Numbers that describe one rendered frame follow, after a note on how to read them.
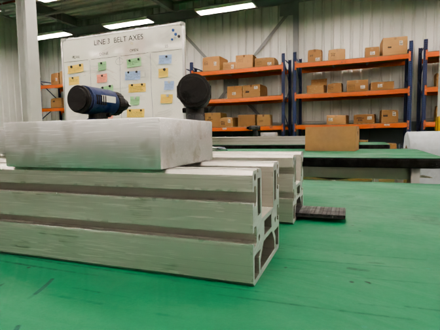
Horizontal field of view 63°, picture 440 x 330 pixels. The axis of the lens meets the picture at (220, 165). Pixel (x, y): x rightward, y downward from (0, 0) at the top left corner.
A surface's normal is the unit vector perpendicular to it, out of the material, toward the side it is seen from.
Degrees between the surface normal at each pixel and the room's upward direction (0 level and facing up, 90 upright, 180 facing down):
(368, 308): 0
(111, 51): 90
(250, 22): 90
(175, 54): 90
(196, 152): 90
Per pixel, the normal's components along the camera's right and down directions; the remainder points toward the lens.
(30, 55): 0.93, 0.02
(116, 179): -0.34, 0.08
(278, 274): -0.01, -1.00
